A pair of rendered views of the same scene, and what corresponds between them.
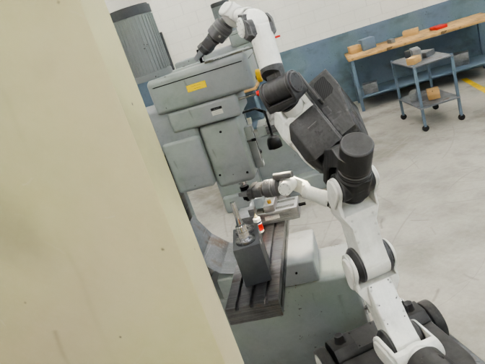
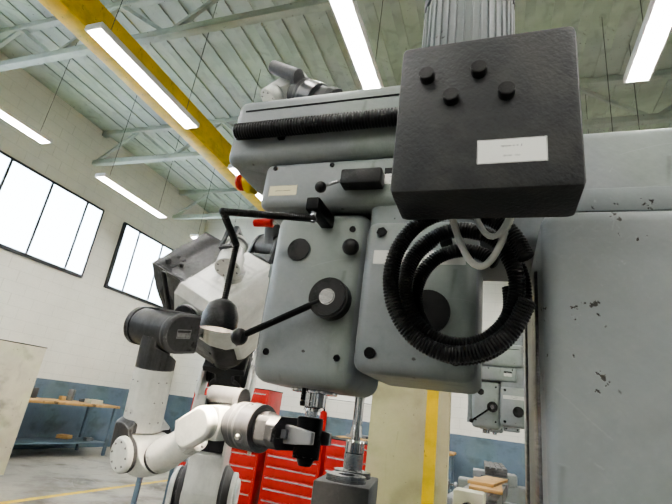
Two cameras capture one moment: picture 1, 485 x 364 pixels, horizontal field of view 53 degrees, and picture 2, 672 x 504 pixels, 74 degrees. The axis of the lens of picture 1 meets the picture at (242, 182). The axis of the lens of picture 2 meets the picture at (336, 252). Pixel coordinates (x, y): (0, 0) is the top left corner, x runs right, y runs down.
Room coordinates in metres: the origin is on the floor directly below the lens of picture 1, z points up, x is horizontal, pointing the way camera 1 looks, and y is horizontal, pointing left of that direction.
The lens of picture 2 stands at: (3.13, 0.12, 1.27)
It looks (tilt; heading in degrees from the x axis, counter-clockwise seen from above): 20 degrees up; 188
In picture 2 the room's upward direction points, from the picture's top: 8 degrees clockwise
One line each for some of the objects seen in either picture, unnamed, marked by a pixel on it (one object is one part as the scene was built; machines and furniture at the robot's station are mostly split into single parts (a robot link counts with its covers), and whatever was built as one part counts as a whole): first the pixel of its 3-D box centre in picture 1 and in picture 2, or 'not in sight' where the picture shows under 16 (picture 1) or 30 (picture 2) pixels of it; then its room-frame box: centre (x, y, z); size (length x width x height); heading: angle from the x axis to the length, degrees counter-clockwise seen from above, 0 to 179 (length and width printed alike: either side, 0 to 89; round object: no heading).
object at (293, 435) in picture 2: not in sight; (297, 436); (2.30, -0.02, 1.23); 0.06 x 0.02 x 0.03; 62
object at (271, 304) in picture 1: (265, 240); not in sight; (2.33, -0.02, 0.91); 1.24 x 0.23 x 0.08; 167
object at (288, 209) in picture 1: (268, 209); not in sight; (2.50, -0.08, 1.01); 0.35 x 0.15 x 0.11; 74
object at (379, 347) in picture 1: (407, 348); not in sight; (1.52, -0.40, 0.68); 0.21 x 0.20 x 0.13; 9
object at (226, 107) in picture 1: (208, 108); (358, 209); (2.28, 0.04, 1.68); 0.34 x 0.24 x 0.10; 77
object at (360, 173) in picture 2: not in sight; (349, 183); (2.42, 0.03, 1.66); 0.12 x 0.04 x 0.04; 77
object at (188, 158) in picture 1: (193, 157); (425, 310); (2.32, 0.19, 1.47); 0.24 x 0.19 x 0.26; 167
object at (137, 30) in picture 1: (140, 44); (466, 56); (2.33, 0.24, 2.05); 0.20 x 0.20 x 0.32
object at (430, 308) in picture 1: (430, 321); not in sight; (1.83, -0.62, 0.50); 0.20 x 0.05 x 0.20; 9
